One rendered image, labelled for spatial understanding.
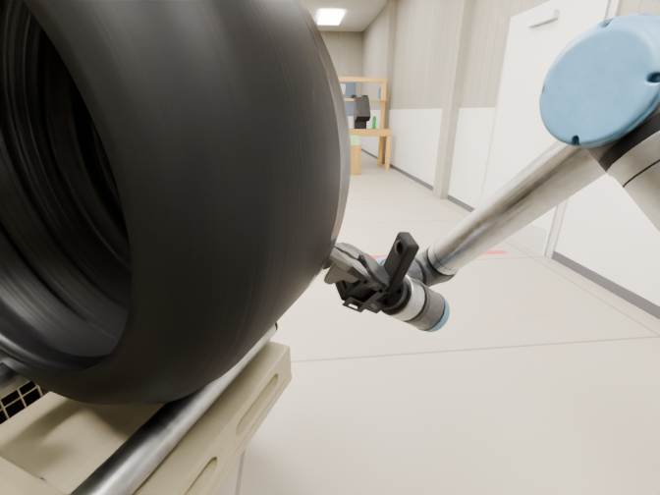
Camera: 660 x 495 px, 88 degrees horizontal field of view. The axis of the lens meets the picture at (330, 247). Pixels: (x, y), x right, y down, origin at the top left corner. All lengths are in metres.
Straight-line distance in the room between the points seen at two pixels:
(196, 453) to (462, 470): 1.23
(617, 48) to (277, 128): 0.32
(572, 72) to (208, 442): 0.59
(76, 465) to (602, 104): 0.76
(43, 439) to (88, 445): 0.07
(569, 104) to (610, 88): 0.04
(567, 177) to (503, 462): 1.26
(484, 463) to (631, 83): 1.44
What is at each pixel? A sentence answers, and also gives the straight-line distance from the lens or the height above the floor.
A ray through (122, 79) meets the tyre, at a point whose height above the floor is 1.27.
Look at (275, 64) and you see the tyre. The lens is 0.31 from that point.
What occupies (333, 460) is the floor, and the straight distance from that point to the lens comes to 1.56.
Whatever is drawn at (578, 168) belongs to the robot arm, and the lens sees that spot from 0.63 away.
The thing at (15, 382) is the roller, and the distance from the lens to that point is 0.68.
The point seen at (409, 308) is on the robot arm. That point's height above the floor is 0.90.
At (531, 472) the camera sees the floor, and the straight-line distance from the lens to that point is 1.70.
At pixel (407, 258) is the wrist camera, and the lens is 0.61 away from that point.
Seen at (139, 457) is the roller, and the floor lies 0.92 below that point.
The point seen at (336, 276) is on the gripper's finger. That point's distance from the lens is 0.57.
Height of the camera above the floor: 1.26
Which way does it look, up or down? 22 degrees down
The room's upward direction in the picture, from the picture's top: straight up
